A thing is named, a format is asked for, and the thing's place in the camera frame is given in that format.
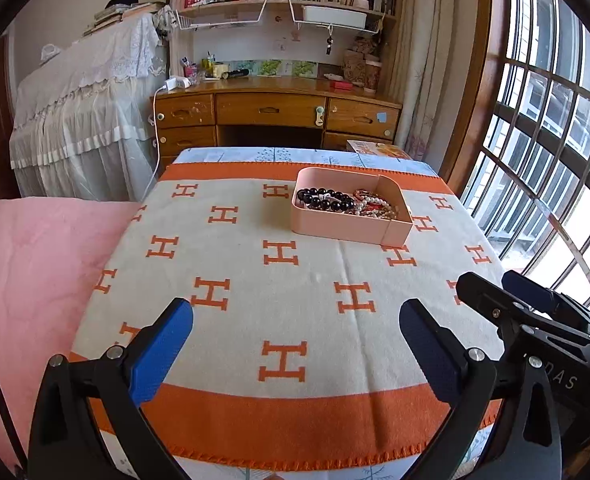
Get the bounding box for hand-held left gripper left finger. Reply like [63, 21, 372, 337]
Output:
[27, 297, 194, 480]

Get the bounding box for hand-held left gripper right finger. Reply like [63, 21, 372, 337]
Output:
[399, 298, 564, 480]

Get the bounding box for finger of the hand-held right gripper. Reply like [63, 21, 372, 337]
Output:
[456, 271, 590, 347]
[501, 269, 590, 334]

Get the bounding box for white pearl bracelet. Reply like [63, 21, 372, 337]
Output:
[347, 200, 400, 221]

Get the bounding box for red string bracelet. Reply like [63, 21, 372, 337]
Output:
[352, 188, 394, 211]

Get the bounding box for pink jewelry tray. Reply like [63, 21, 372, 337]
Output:
[290, 166, 414, 249]

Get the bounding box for black bead bracelet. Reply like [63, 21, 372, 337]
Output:
[295, 187, 358, 213]

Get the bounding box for orange patterned cream blanket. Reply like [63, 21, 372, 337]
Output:
[67, 161, 508, 472]

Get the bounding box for pink blanket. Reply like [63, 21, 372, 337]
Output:
[0, 197, 143, 472]

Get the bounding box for black window grille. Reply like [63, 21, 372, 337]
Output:
[462, 0, 590, 322]

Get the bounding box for orange magazine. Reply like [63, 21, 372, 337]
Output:
[346, 139, 416, 161]

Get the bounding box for pale floral curtain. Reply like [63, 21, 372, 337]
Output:
[392, 0, 480, 172]

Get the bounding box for brown paper cup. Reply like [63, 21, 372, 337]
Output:
[364, 60, 382, 94]

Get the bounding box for lace-covered furniture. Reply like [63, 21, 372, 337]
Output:
[9, 12, 172, 202]

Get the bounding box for wooden desk with drawers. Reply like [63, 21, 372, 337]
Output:
[150, 77, 404, 162]

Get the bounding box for brown patterned paper bag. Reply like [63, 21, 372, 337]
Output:
[344, 37, 376, 86]

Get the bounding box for wooden bookshelf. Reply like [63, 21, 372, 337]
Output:
[169, 0, 408, 97]

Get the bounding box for pen holder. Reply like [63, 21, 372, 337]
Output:
[182, 54, 201, 84]

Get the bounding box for green picture cards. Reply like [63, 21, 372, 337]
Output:
[222, 59, 318, 80]

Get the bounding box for white plastic basket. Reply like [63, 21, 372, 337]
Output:
[301, 4, 368, 29]

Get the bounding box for white charger cable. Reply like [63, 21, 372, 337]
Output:
[146, 87, 170, 202]

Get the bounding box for wooden window frame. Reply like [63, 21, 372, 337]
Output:
[440, 0, 512, 196]

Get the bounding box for white wire rack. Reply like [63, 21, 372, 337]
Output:
[174, 0, 268, 32]
[289, 0, 386, 37]

